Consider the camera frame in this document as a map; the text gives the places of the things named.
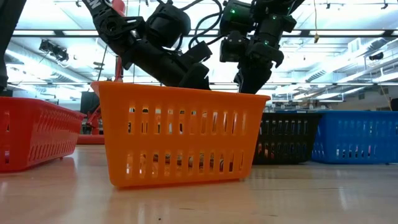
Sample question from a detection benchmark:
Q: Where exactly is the black ceiling mounted device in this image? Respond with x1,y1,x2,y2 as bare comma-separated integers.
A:
39,39,70,62

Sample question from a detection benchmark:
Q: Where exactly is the black ceiling beam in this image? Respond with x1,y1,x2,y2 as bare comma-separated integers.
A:
12,29,398,38

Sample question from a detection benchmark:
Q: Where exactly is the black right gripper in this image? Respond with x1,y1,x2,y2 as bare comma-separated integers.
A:
233,40,285,95

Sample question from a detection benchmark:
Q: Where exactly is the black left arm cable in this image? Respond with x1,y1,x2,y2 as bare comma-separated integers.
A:
174,0,224,50

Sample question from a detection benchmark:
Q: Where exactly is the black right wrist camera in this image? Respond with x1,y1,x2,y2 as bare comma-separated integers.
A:
219,30,249,63

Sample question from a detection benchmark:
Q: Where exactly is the blue plastic basket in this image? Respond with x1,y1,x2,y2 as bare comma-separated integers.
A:
310,110,398,165

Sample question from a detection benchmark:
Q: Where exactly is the black plastic basket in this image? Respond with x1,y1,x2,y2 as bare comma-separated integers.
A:
252,112,323,166

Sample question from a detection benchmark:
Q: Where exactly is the white air duct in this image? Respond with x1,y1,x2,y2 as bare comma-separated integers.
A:
306,37,398,83

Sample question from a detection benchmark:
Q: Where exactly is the orange plastic basket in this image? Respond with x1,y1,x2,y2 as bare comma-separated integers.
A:
90,81,271,189

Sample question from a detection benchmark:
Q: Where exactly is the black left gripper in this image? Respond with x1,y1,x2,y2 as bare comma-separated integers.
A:
121,39,212,91

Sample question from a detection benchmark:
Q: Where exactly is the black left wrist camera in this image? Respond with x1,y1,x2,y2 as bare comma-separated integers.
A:
182,40,214,65

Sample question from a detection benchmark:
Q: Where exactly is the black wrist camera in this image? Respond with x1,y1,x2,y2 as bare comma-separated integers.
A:
182,40,214,65
219,30,249,63

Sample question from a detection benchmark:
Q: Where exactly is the yellow hanging cord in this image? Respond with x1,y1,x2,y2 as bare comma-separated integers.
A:
313,0,320,44

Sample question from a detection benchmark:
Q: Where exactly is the black monitor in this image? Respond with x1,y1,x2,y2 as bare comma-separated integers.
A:
80,91,101,115

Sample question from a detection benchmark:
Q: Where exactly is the silver air duct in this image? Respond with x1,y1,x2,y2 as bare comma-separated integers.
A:
6,42,91,83

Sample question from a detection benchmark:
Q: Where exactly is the red plastic basket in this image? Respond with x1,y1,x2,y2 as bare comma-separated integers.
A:
0,96,86,174

